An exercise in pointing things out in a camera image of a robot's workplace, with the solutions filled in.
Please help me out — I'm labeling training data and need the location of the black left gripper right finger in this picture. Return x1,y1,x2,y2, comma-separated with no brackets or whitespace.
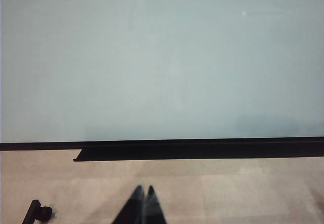
146,185,168,224

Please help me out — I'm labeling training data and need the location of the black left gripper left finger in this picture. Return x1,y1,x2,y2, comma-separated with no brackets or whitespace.
110,184,146,224

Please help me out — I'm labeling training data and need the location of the black whiteboard pen tray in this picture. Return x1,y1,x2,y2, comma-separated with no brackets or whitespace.
72,140,324,163

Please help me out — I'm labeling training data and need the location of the black whiteboard stand foot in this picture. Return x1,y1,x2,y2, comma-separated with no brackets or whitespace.
21,199,54,224

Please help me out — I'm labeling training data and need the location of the large whiteboard with black frame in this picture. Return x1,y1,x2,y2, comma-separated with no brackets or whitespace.
0,0,324,152

